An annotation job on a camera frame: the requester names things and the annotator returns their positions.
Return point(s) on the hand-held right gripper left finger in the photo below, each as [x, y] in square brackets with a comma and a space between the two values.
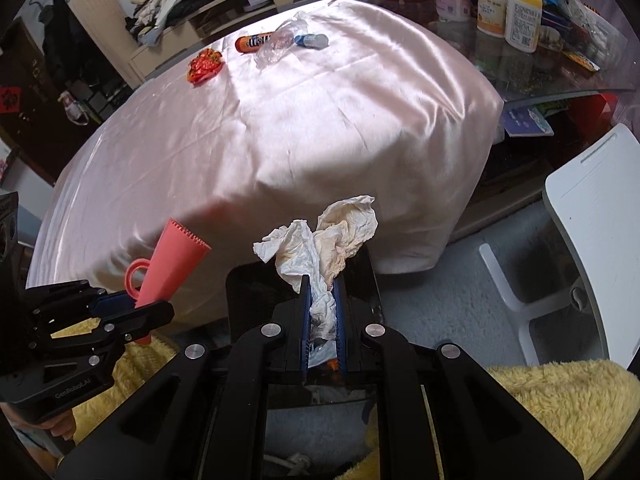
[307, 330]

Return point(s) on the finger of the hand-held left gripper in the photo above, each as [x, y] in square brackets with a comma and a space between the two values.
[112, 304]
[145, 317]

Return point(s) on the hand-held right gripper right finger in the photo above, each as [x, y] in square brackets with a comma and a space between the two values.
[341, 330]

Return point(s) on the coral pink plastic scraper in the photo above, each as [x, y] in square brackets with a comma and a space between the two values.
[170, 260]

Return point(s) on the black trash bin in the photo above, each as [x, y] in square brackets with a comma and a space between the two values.
[250, 295]

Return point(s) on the white tissue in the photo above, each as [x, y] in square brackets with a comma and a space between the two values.
[310, 255]

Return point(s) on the red gold candy wrapper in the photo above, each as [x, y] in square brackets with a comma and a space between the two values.
[206, 66]

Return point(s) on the clear plastic bag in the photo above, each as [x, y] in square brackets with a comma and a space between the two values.
[280, 42]

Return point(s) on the small blue grey tube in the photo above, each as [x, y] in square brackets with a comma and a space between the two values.
[312, 40]

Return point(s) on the orange tablet tube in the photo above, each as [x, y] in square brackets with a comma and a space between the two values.
[247, 43]

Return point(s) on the person's left hand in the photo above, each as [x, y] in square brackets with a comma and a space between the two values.
[50, 426]

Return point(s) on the pink satin tablecloth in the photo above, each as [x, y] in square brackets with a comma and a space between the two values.
[300, 135]

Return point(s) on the hanging face mask bag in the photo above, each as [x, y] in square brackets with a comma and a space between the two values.
[75, 109]

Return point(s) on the red door sign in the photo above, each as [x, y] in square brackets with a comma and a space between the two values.
[9, 100]

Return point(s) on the yellow fleece blanket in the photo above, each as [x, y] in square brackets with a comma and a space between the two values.
[575, 410]

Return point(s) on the dark hanging coats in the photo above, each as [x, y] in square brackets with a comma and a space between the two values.
[70, 55]

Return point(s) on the blue booklet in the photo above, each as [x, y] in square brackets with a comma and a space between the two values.
[527, 121]

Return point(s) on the white chair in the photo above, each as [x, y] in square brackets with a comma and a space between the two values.
[590, 200]

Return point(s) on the pile of clothes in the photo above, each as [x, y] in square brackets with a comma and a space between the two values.
[165, 10]

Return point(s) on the beige rattan screen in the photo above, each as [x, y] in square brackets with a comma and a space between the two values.
[85, 5]

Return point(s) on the glass table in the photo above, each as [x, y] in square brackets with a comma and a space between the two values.
[500, 70]

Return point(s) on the red box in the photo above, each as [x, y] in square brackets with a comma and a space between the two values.
[602, 109]

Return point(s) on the white bottle orange label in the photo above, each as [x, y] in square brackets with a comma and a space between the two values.
[491, 12]

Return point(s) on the yellow-capped white bottle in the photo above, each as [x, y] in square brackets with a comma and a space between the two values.
[522, 22]

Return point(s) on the small yellow packet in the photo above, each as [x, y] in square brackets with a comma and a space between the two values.
[582, 61]

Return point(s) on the clear plastic container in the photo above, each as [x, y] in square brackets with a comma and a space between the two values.
[585, 25]

